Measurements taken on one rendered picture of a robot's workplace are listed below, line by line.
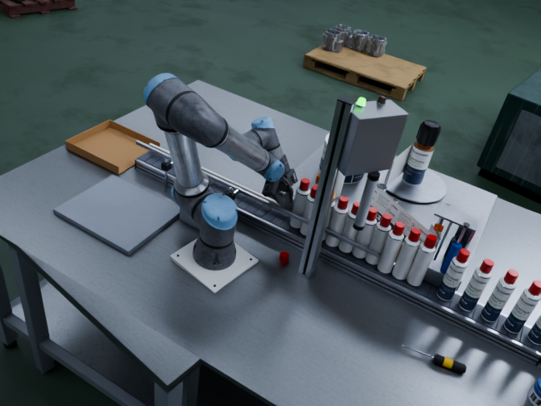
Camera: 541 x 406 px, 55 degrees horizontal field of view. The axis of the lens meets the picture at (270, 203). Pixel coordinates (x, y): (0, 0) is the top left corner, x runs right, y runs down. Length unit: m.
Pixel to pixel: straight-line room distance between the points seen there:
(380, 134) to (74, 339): 1.56
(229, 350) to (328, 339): 0.31
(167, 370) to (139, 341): 0.13
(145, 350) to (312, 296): 0.57
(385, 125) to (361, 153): 0.10
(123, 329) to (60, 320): 0.89
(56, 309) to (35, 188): 0.61
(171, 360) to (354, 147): 0.79
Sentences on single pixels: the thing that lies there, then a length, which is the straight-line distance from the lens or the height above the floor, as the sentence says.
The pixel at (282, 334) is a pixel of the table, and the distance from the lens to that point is 1.66.
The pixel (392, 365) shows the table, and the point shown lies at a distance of 1.68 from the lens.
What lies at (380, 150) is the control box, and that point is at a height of 1.36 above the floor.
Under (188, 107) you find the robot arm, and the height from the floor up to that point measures 1.46.
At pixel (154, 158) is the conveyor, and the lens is 2.25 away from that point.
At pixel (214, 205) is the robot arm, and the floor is 1.07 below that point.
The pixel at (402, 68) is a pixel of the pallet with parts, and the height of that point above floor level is 0.14.
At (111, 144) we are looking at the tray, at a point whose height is 0.83.
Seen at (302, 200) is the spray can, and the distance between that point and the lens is 1.86.
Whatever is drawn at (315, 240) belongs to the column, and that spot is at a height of 1.00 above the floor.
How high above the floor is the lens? 2.10
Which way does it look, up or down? 37 degrees down
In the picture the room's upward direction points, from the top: 9 degrees clockwise
